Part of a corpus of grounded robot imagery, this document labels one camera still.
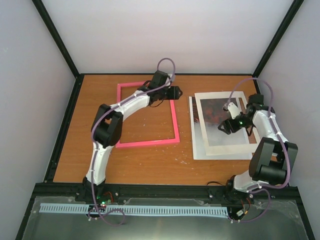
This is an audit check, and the white picture mat board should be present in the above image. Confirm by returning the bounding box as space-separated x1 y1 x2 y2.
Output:
194 91 261 156

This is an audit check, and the pink picture frame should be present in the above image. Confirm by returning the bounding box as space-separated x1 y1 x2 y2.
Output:
115 81 180 148

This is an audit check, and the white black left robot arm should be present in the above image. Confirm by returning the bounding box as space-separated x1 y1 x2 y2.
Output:
82 70 183 202

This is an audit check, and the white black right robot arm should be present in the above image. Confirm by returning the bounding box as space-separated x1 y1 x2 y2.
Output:
218 93 298 203

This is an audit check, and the grey metal front plate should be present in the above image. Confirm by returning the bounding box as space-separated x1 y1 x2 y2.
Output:
17 197 314 240

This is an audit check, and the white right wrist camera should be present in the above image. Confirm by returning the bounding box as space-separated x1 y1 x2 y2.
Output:
223 101 241 120

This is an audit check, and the black table edge rail back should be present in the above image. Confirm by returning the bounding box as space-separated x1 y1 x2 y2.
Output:
80 72 252 76

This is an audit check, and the black enclosure post right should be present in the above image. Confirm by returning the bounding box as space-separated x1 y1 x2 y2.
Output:
252 0 304 79

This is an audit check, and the black enclosure post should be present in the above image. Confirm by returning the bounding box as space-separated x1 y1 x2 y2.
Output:
32 0 80 79
252 0 304 79

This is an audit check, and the black table edge rail left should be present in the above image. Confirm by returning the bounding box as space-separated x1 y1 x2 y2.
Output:
43 73 85 183

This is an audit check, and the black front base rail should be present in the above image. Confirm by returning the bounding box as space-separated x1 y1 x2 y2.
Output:
32 182 298 208

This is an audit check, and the black enclosure post left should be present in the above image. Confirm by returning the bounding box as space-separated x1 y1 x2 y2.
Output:
32 0 80 79

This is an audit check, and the light blue slotted cable duct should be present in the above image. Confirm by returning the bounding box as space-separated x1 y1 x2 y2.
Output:
38 203 228 218

